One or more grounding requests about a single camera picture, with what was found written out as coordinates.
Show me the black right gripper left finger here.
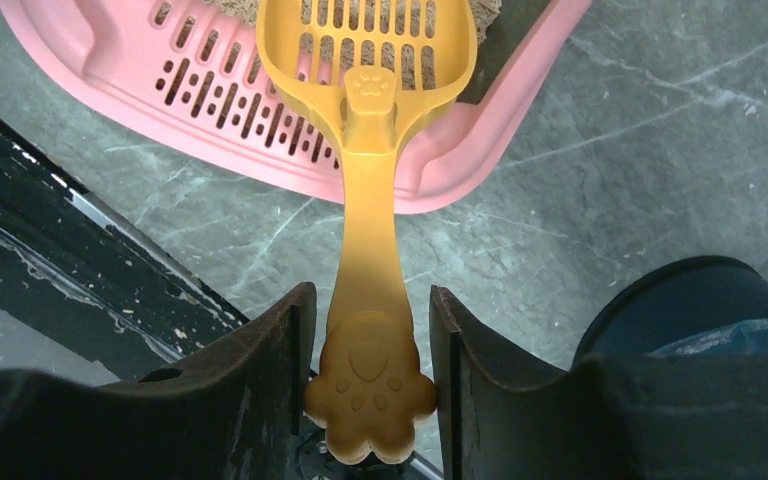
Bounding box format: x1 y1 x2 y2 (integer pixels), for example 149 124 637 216
0 282 317 479

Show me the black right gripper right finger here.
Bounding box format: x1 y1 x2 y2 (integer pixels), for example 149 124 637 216
429 286 768 479

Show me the black bin with blue bag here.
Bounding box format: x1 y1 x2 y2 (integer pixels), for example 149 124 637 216
573 255 768 363

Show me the pink cat litter box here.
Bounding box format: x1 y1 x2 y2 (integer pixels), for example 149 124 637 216
0 1 589 214

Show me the yellow litter scoop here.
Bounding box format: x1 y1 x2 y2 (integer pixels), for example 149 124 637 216
255 0 479 466

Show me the beige cat litter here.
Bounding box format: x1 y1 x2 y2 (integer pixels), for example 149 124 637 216
213 1 501 92

